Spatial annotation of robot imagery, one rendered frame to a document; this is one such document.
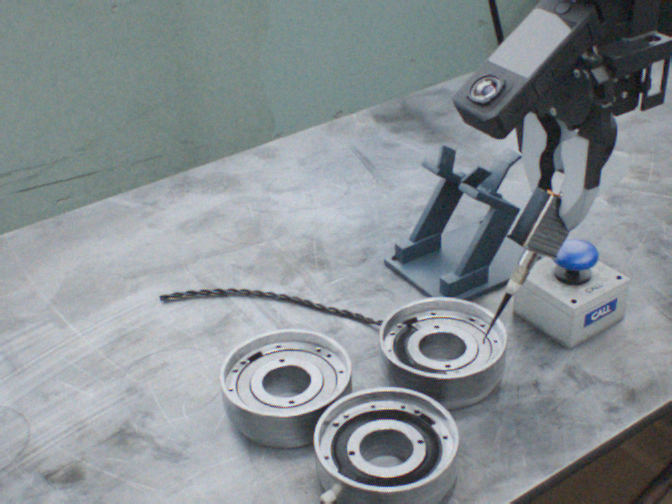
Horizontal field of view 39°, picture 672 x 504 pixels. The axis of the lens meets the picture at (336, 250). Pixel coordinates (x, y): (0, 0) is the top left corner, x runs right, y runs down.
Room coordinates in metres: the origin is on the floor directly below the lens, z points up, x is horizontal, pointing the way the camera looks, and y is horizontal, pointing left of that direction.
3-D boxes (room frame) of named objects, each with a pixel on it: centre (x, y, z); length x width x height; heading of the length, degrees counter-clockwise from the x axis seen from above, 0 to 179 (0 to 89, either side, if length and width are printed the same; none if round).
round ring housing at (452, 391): (0.61, -0.08, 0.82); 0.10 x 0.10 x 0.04
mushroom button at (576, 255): (0.68, -0.21, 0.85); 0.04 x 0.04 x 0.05
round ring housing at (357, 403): (0.50, -0.03, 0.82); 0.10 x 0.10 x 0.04
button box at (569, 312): (0.68, -0.21, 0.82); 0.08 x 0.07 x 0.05; 123
